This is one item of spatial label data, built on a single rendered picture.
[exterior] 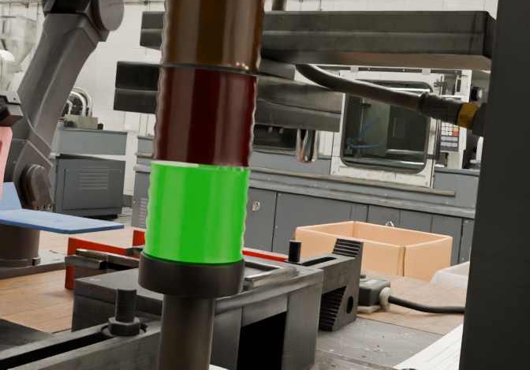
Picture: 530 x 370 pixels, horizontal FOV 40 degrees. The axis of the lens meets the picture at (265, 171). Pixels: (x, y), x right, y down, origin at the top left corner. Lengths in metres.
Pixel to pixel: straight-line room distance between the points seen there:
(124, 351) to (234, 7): 0.23
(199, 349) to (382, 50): 0.26
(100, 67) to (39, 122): 8.99
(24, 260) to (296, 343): 0.43
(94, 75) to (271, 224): 4.80
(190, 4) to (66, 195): 7.30
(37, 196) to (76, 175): 6.70
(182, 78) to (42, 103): 0.69
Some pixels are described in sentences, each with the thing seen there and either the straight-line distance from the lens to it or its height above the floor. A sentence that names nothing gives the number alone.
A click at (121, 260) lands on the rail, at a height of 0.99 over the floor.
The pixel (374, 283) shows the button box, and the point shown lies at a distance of 0.90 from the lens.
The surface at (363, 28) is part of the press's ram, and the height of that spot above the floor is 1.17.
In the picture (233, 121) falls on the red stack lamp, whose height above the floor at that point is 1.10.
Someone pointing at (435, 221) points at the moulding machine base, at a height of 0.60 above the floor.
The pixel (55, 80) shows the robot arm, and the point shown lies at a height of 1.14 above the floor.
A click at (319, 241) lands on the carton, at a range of 2.95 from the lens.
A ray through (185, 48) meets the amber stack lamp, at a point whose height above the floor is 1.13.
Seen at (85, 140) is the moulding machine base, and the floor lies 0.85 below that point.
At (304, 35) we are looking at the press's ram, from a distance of 0.50.
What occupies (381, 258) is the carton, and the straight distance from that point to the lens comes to 2.84.
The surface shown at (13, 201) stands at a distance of 0.79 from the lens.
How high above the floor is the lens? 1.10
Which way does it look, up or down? 3 degrees down
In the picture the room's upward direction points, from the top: 5 degrees clockwise
